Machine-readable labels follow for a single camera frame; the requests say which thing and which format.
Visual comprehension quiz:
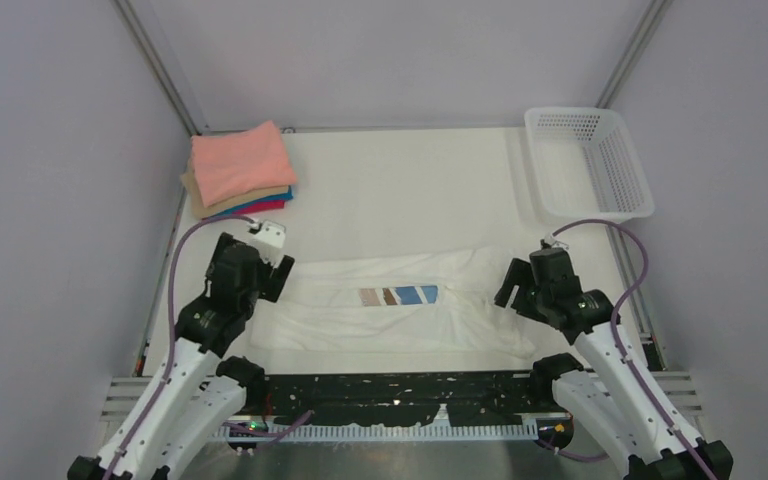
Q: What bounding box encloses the white printed t-shirt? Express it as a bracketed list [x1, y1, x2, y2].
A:
[248, 247, 536, 358]

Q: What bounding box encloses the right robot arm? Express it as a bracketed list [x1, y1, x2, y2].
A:
[494, 246, 734, 479]

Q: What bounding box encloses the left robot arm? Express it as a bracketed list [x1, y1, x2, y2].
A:
[67, 222, 294, 479]

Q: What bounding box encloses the folded magenta t-shirt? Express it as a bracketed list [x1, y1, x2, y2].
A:
[223, 199, 286, 215]

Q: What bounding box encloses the folded tan t-shirt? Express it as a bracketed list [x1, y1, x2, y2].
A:
[180, 166, 292, 219]

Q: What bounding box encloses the folded pink t-shirt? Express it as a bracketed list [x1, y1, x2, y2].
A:
[190, 121, 297, 205]

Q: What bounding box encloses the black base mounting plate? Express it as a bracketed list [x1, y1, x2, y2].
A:
[241, 370, 563, 427]

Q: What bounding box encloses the white plastic laundry basket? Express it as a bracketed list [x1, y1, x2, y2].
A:
[524, 107, 655, 223]

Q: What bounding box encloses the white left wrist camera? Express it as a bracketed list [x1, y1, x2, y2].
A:
[248, 220, 287, 253]

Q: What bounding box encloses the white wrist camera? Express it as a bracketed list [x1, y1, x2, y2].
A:
[540, 238, 569, 252]
[248, 220, 287, 253]

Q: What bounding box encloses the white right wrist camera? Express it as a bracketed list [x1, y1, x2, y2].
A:
[540, 238, 569, 252]

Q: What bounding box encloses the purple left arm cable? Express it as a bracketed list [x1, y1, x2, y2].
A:
[99, 213, 316, 480]

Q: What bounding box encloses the white slotted cable duct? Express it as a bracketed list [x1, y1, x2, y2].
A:
[125, 422, 544, 444]

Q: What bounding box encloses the aluminium frame rail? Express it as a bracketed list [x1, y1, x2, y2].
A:
[112, 0, 209, 135]

